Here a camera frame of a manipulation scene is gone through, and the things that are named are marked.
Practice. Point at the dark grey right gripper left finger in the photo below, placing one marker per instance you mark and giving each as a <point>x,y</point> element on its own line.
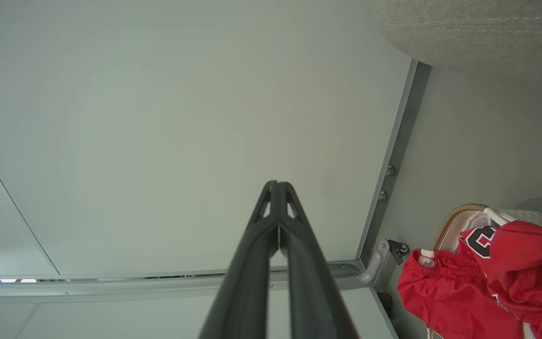
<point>247,282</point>

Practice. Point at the grey fabric sofa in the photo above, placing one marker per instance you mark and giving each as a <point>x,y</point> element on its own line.
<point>487,33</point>

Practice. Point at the white basket liner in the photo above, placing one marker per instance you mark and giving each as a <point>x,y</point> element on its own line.
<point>469,221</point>

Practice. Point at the white laundry basket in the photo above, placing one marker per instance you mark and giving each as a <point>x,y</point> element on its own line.
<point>541,217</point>

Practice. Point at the black caster wheel with brake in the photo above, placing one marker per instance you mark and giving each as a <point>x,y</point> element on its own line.
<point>399,249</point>

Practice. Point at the red sports jersey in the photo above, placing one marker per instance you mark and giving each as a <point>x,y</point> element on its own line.
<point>450,296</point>

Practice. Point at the white partition panel with screws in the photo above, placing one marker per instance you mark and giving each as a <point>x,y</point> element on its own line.
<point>158,117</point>

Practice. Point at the grey metal support foot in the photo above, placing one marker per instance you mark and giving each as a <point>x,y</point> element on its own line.
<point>373,272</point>

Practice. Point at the grey levelling screw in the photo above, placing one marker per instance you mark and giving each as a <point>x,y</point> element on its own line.
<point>382,196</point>
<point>389,170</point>

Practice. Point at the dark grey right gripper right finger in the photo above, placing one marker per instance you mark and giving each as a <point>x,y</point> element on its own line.
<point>313,292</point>

